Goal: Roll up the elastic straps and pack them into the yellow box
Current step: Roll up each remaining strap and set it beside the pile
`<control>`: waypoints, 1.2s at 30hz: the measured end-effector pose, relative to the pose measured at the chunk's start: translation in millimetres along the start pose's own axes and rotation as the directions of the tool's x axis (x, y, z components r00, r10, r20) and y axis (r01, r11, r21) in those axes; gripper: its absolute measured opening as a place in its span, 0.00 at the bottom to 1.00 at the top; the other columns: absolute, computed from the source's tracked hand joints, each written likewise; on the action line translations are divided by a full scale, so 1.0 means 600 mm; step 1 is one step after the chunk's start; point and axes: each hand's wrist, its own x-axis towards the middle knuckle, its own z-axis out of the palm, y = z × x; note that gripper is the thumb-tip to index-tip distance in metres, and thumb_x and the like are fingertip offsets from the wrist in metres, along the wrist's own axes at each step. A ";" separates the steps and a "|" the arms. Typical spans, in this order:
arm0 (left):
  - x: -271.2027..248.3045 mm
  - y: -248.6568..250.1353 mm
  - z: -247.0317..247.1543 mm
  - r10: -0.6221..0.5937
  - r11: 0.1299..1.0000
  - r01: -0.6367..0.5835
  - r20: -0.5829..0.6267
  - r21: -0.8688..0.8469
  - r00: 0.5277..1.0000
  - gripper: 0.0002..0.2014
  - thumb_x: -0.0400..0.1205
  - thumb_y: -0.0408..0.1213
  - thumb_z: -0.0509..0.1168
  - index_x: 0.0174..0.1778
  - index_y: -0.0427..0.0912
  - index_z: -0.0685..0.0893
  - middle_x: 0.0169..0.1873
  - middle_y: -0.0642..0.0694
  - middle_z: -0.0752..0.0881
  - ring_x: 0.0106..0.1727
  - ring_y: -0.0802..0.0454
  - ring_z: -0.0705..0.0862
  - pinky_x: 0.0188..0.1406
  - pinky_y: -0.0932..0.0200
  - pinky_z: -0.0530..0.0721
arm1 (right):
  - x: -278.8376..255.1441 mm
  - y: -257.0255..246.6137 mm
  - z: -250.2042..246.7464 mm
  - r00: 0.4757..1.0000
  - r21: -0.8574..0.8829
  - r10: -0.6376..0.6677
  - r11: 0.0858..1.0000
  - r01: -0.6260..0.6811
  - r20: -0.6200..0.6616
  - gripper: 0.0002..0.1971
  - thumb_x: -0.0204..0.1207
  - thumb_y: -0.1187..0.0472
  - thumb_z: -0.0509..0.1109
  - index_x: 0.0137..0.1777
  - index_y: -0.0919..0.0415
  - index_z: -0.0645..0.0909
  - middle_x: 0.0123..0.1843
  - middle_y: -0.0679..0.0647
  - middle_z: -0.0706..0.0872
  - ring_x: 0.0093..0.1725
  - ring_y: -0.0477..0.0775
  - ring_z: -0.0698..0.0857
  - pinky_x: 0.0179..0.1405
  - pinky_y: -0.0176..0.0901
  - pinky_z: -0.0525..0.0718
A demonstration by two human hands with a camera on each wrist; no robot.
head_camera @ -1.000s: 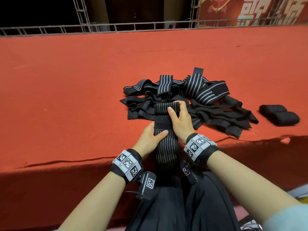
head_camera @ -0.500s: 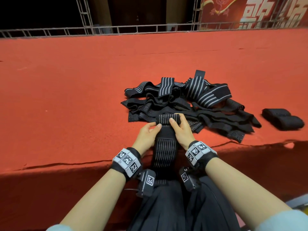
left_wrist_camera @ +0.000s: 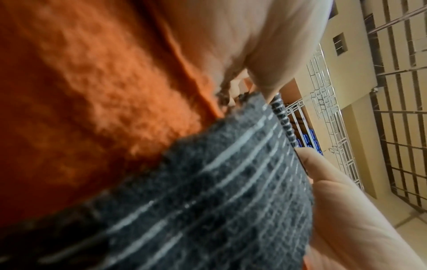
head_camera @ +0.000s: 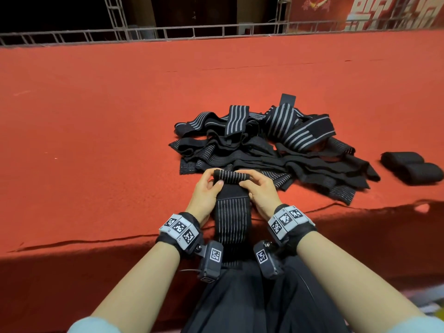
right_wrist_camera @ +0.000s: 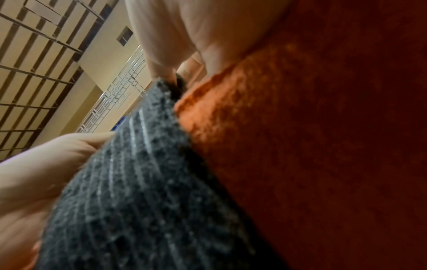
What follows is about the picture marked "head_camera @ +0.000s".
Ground person's left hand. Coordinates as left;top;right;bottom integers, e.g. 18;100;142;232
185;167;226;225

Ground metal truss column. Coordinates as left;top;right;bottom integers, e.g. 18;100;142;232
275;0;291;34
103;0;130;43

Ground person's right forearm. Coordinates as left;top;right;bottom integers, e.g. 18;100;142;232
296;231;419;333

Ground red banner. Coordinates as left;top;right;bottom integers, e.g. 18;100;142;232
287;0;444;32

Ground metal railing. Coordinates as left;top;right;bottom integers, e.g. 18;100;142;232
0;16;444;48

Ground black wristband with marker tags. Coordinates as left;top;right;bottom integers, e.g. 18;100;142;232
266;202;317;254
155;210;204;258

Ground light blue sleeve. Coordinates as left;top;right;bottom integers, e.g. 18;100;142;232
384;313;444;333
67;314;123;333

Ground person's right hand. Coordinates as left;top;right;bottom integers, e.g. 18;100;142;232
236;167;284;221

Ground black striped strap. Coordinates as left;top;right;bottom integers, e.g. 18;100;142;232
379;151;426;171
211;167;255;268
395;162;444;186

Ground black trousers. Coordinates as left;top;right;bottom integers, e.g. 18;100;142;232
181;259;349;333

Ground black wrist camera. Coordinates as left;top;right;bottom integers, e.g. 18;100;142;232
252;238;284;281
198;238;226;284

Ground person's left forearm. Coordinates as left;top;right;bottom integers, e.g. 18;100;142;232
89;240;181;333

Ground pile of black straps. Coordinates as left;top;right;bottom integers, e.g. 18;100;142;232
168;92;382;206

